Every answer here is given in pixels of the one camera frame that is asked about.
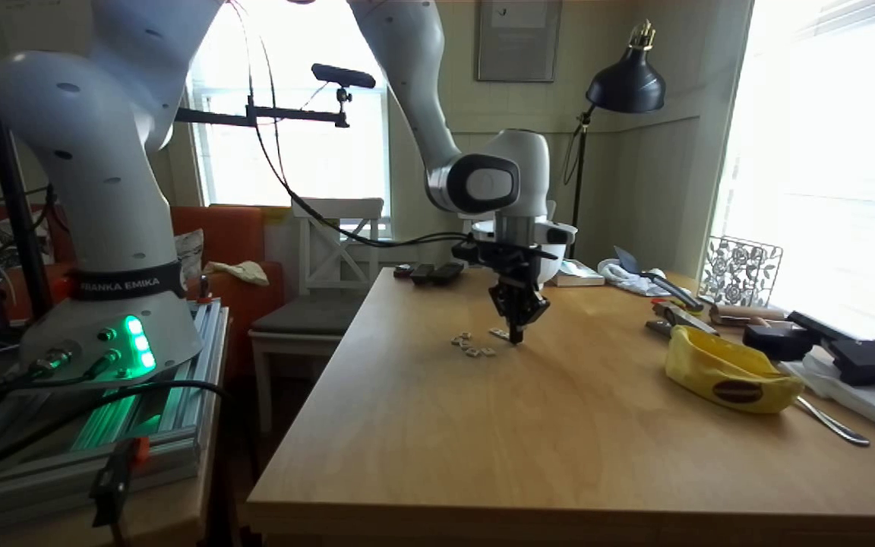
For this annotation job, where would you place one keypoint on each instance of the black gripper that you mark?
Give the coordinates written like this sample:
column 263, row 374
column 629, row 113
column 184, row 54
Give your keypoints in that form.
column 518, row 293

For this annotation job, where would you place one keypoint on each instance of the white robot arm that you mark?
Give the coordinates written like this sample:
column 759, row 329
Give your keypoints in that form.
column 95, row 120

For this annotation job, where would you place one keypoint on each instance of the black remote control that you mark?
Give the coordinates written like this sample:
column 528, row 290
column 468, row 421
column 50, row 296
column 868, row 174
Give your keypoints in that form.
column 435, row 276

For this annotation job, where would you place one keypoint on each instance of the white plastic colander bowl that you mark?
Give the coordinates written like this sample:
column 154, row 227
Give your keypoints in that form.
column 553, row 243

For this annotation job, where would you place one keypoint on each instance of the white wooden chair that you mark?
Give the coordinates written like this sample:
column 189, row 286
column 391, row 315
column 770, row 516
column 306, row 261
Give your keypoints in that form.
column 332, row 278

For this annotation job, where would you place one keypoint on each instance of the yellow plastic container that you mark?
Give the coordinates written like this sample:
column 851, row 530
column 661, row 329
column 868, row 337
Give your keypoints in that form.
column 727, row 373

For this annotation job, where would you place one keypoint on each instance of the black desk lamp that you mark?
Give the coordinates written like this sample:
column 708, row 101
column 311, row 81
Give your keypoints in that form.
column 628, row 85

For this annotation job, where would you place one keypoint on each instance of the metal spoon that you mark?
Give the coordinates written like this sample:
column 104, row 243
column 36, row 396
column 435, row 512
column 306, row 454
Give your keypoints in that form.
column 832, row 423

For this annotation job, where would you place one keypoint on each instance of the black stapler tool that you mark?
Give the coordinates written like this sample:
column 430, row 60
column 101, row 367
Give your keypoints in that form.
column 800, row 337

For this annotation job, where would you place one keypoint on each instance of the white wire lattice cube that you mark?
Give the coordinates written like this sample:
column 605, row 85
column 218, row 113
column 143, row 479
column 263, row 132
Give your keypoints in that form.
column 740, row 271

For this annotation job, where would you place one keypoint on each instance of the framed wall picture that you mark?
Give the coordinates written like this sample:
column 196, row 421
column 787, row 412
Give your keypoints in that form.
column 518, row 42

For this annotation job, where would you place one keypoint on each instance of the camera on black boom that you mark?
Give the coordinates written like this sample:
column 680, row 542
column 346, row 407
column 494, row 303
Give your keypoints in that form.
column 345, row 81

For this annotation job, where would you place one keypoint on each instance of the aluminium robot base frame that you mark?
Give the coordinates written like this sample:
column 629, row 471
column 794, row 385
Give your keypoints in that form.
column 52, row 446

